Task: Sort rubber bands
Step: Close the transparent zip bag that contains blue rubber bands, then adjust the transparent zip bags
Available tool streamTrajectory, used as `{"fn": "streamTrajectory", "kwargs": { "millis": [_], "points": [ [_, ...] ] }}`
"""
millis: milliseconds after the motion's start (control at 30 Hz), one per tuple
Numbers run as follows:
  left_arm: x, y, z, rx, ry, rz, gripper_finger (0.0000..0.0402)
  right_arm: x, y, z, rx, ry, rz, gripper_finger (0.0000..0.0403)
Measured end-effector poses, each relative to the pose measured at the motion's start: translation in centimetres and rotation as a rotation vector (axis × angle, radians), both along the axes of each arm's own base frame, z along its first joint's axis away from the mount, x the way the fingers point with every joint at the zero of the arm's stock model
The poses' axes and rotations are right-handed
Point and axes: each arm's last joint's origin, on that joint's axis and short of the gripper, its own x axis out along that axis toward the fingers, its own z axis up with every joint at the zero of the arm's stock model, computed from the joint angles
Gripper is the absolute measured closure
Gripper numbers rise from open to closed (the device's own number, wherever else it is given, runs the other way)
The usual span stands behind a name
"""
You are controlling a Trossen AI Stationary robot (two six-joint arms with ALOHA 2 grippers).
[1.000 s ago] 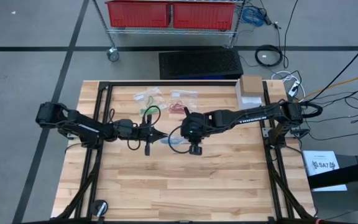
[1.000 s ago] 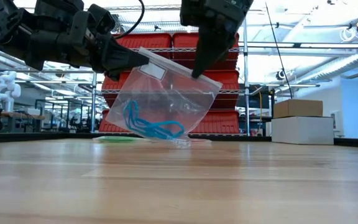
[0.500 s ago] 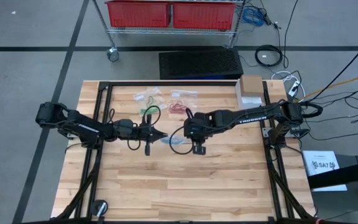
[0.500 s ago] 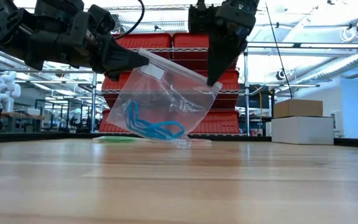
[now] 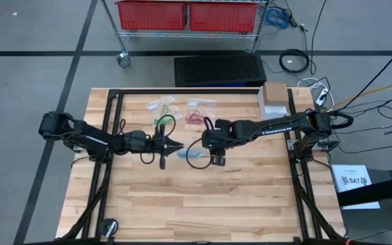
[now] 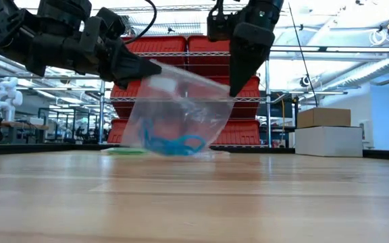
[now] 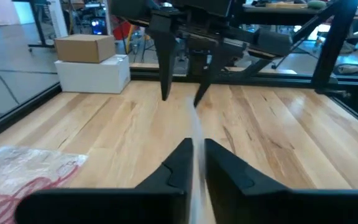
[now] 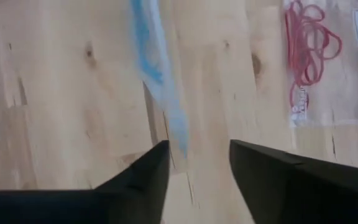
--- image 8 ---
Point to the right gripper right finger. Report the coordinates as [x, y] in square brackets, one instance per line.
[306, 196]

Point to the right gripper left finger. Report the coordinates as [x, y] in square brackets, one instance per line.
[89, 208]

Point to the red rubber band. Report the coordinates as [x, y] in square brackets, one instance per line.
[340, 46]
[291, 37]
[291, 96]

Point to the clear plastic zip bag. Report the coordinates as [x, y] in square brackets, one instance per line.
[346, 93]
[166, 93]

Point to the blue rubber band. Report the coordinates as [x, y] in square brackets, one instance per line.
[145, 46]

